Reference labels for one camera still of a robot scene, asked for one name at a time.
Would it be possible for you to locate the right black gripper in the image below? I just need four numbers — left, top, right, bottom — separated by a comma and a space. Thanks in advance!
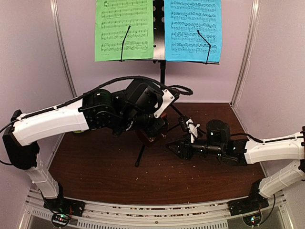
165, 133, 224, 161

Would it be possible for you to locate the brown wooden metronome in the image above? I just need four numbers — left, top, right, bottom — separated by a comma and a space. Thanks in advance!
135, 113, 169, 147

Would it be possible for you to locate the blue sheet music page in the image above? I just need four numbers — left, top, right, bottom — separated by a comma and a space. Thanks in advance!
164, 0, 222, 64

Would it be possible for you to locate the green sheet music page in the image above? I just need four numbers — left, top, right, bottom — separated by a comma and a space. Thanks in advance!
95, 0, 154, 62

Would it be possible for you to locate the black music stand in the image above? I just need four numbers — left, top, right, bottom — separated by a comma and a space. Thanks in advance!
119, 0, 220, 167

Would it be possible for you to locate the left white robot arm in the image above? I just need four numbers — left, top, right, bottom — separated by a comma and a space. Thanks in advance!
2, 79, 175, 212

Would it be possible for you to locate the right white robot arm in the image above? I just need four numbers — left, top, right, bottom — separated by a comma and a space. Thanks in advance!
166, 119, 305, 211

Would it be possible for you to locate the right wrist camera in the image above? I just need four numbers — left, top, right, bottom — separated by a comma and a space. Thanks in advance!
178, 115, 200, 143

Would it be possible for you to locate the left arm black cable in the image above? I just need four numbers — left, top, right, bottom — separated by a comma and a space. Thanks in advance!
0, 75, 193, 165

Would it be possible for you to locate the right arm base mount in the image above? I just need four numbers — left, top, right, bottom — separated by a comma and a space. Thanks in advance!
228, 197, 269, 227

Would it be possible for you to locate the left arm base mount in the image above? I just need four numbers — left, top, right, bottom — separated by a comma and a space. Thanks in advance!
43, 198, 85, 228

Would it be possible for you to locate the aluminium front rail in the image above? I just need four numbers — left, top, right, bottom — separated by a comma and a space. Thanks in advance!
18, 189, 295, 229

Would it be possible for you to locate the right aluminium corner post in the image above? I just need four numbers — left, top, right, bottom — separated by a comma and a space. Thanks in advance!
231, 0, 261, 109

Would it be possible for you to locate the aluminium corner post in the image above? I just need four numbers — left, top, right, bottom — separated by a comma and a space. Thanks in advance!
231, 0, 261, 109
50, 0, 77, 97

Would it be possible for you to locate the left aluminium corner post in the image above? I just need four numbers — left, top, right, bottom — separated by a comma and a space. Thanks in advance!
50, 0, 77, 97

